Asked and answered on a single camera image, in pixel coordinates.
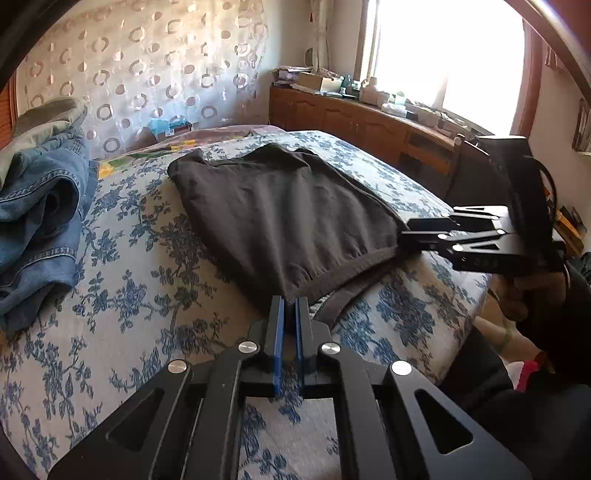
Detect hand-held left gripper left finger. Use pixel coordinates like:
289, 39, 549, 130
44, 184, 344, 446
46, 295, 284, 480

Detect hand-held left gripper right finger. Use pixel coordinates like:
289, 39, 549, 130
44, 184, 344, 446
295, 295, 533, 480

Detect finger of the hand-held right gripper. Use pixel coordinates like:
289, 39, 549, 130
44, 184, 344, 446
398, 229, 514, 274
406, 206, 511, 234

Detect dark brown sweatshirt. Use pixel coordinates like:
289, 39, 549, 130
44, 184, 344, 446
167, 143, 411, 320

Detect grey-green pants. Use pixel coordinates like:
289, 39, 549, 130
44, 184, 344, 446
0, 96, 89, 183

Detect person's right hand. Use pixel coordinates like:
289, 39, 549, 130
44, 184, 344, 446
501, 270, 570, 322

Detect dark wooden chair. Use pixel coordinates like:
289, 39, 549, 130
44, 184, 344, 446
443, 134, 499, 208

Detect wooden cabinet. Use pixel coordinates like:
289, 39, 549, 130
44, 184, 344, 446
269, 85, 462, 185

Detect white jug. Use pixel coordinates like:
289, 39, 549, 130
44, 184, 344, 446
360, 78, 384, 104

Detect blue floral bed sheet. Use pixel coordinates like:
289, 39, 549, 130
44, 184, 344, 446
0, 130, 492, 480

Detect window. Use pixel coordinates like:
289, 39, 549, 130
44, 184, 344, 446
360, 0, 527, 134

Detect cardboard box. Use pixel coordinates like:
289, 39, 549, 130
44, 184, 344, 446
298, 73, 342, 93

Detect person's black clothing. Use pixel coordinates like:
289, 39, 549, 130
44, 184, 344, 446
443, 323, 591, 480

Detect stack of papers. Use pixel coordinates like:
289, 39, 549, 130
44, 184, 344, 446
272, 66, 310, 88

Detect white tied window curtain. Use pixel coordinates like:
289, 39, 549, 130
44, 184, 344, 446
307, 0, 335, 70

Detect colourful floral bed cover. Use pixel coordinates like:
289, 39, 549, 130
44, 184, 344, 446
99, 124, 287, 178

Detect blue box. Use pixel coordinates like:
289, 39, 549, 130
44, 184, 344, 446
148, 117, 192, 141

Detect blue jeans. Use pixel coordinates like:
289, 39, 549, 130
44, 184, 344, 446
0, 127, 100, 333

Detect circle-patterned curtain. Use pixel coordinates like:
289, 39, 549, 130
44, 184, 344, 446
16, 0, 271, 160

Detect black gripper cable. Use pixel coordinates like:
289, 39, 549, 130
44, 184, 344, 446
526, 156, 560, 222

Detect framed wall picture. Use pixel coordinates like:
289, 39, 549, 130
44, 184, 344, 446
573, 99, 591, 154

